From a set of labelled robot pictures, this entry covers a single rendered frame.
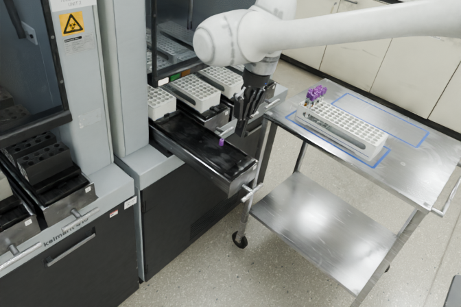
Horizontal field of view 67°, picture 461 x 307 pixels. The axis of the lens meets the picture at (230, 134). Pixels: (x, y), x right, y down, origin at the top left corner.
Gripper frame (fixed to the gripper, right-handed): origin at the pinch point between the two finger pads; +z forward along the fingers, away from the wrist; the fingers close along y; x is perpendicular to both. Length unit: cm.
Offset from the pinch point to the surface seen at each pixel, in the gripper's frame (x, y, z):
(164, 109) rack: -24.2, 10.9, 6.6
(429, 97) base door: 11, -223, 56
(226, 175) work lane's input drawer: 8.7, 12.8, 7.0
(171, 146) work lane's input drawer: -12.8, 15.8, 11.8
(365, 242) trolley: 46, -52, 55
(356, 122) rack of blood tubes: 20.8, -34.4, -2.5
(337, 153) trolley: 23.7, -22.1, 3.6
